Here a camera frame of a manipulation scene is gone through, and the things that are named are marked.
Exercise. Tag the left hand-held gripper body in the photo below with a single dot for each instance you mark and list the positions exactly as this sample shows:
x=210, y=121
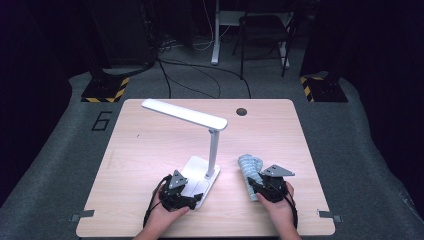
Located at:
x=176, y=181

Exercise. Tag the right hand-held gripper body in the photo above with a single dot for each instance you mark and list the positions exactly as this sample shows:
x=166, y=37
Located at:
x=276, y=170

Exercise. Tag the grey-blue cloth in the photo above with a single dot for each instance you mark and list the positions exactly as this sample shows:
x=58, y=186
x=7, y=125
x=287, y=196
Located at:
x=248, y=165

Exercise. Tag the white desk lamp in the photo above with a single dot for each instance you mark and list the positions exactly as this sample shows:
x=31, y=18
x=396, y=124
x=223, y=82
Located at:
x=186, y=115

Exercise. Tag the person's left hand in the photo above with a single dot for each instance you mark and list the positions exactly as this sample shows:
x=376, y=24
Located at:
x=163, y=218

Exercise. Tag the person's right hand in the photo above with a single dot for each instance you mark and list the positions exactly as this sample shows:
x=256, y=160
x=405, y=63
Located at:
x=281, y=215

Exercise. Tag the black striped stand base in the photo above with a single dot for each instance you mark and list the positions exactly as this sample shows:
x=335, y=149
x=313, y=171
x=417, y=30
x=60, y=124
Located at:
x=103, y=90
x=328, y=91

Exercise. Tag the black chair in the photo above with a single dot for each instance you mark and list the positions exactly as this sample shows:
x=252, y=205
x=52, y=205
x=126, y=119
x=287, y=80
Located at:
x=263, y=30

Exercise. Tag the black cabinet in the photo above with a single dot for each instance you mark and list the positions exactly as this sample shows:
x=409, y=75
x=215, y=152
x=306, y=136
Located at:
x=126, y=33

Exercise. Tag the grey metal table bracket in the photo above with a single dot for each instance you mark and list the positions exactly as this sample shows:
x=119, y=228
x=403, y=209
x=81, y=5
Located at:
x=83, y=214
x=328, y=215

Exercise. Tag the white desk frame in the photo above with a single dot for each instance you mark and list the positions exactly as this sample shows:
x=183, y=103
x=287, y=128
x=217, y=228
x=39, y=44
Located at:
x=215, y=40

